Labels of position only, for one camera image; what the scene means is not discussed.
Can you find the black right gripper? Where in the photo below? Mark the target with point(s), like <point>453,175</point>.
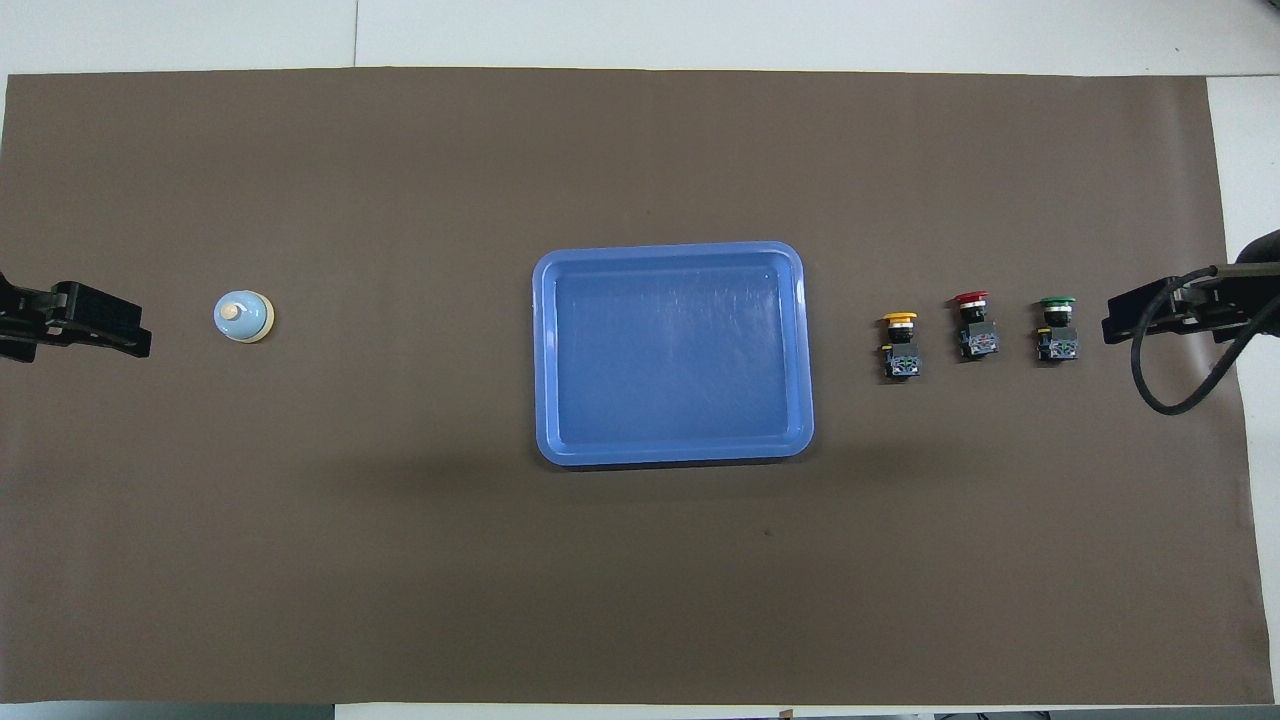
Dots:
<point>1245,290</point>

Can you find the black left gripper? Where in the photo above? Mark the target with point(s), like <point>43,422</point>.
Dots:
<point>30,310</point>

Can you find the green mushroom push button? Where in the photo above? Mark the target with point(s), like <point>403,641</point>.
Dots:
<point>1056,340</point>

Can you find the red mushroom push button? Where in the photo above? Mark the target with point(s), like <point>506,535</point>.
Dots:
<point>975,335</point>

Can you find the yellow mushroom push button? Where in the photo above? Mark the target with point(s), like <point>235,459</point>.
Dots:
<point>901,350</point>

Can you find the light blue service bell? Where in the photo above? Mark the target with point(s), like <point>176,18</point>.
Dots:
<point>243,317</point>

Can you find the blue plastic tray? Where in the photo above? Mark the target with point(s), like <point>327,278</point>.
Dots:
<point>670,360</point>

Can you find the brown table mat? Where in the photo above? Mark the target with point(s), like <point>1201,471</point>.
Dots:
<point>400,550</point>

